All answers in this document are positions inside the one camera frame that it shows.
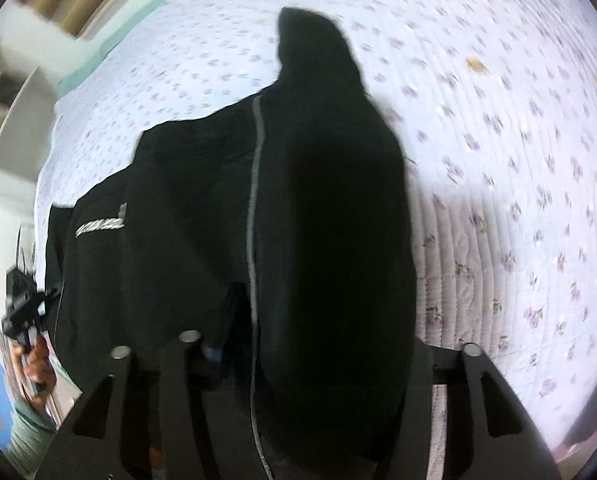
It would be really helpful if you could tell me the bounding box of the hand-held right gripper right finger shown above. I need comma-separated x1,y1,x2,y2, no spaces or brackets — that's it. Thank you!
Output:
412,339,563,480

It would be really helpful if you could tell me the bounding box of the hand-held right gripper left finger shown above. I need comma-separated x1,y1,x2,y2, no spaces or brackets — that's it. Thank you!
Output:
36,330,229,480

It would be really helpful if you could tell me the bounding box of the black hooded jacket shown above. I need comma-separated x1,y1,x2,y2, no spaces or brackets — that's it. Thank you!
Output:
46,6,420,480

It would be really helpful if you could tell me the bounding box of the person's left forearm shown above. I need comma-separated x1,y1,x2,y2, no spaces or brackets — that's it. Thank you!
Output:
7,394,60,467

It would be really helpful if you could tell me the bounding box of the person's left hand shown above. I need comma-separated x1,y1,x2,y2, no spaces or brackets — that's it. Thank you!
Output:
12,334,55,402

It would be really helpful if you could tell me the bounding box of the white bookshelf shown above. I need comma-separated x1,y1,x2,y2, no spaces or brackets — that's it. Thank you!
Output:
0,40,55,182

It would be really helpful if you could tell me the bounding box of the white floral quilted blanket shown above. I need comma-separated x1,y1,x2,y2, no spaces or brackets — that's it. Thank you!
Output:
33,0,597,463

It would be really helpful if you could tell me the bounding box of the mint green bed sheet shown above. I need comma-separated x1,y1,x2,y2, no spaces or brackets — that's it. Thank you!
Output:
57,0,235,97

